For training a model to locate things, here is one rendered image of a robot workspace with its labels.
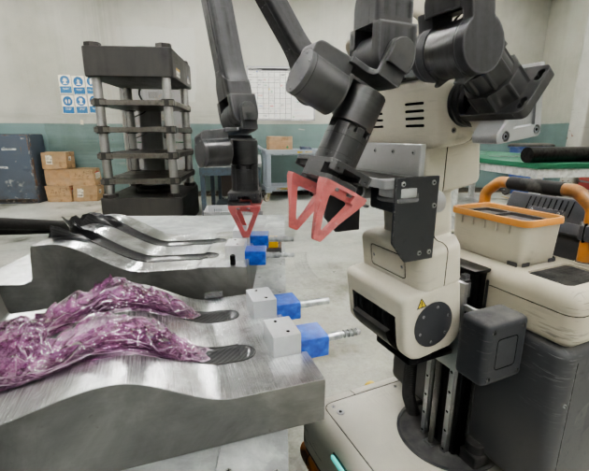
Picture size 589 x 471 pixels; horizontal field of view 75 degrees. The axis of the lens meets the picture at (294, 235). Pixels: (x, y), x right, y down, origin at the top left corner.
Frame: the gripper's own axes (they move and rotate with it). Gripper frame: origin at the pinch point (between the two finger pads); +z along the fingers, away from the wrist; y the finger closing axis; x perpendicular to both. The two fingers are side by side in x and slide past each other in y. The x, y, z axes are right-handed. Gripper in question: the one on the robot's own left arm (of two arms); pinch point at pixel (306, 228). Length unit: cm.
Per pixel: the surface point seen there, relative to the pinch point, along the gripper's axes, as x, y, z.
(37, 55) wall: -161, -755, -74
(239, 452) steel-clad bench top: -3.9, 12.8, 23.8
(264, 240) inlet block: 9.4, -30.7, 6.5
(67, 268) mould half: -23.7, -30.2, 23.6
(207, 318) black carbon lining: -4.5, -8.5, 18.4
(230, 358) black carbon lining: -4.3, 3.3, 18.4
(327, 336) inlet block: 5.5, 6.6, 11.5
